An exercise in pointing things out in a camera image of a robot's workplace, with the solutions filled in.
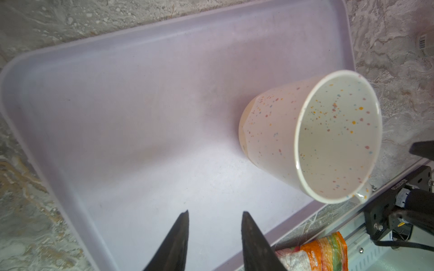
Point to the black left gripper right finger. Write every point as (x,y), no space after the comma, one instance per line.
(257,253)

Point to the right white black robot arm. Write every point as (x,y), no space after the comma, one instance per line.
(414,202)

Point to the lavender plastic tray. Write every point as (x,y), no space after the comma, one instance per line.
(130,129)

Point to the white mug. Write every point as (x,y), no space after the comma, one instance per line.
(321,135)

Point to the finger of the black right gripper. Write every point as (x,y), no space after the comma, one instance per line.
(424,149)

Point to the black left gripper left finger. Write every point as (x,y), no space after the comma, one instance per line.
(171,255)

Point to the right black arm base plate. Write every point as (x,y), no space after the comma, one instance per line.
(378,223)

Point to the orange snack packet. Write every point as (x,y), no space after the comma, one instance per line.
(329,253)

